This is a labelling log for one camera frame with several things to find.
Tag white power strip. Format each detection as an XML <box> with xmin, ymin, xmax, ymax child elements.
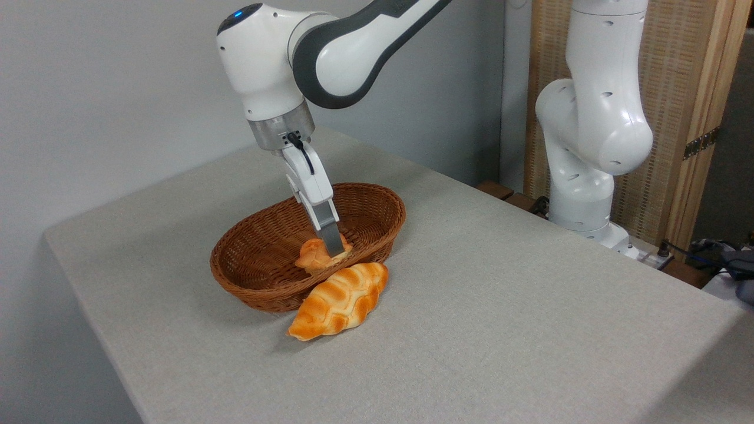
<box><xmin>639</xmin><ymin>249</ymin><xmax>675</xmax><ymax>272</ymax></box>

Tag black plug with cable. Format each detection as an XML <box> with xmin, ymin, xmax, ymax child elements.
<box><xmin>656</xmin><ymin>238</ymin><xmax>728</xmax><ymax>273</ymax></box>

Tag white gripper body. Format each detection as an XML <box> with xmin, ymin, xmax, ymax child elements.
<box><xmin>275</xmin><ymin>140</ymin><xmax>336</xmax><ymax>207</ymax></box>

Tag small round bread roll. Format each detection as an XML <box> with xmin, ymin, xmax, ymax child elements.
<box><xmin>295</xmin><ymin>234</ymin><xmax>354</xmax><ymax>275</ymax></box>

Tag long braided bread loaf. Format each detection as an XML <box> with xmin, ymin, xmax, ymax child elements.
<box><xmin>287</xmin><ymin>262</ymin><xmax>389</xmax><ymax>342</ymax></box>

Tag dark metal screen hinge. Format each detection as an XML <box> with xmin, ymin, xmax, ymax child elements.
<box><xmin>683</xmin><ymin>127</ymin><xmax>720</xmax><ymax>161</ymax></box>

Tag brown wicker basket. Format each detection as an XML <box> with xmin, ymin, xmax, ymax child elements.
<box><xmin>210</xmin><ymin>183</ymin><xmax>406</xmax><ymax>313</ymax></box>

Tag dark grey bag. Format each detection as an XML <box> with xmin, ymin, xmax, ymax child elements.
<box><xmin>722</xmin><ymin>249</ymin><xmax>754</xmax><ymax>305</ymax></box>

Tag brown wooden platform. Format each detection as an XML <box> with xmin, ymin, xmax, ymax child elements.
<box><xmin>476</xmin><ymin>181</ymin><xmax>715</xmax><ymax>289</ymax></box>

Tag grey fabric tablecloth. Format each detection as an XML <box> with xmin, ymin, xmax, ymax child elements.
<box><xmin>42</xmin><ymin>125</ymin><xmax>754</xmax><ymax>424</ymax></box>

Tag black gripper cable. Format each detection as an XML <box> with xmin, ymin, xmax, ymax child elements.
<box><xmin>287</xmin><ymin>132</ymin><xmax>316</xmax><ymax>176</ymax></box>

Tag wooden folding screen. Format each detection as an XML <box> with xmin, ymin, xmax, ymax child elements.
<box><xmin>524</xmin><ymin>0</ymin><xmax>754</xmax><ymax>254</ymax></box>

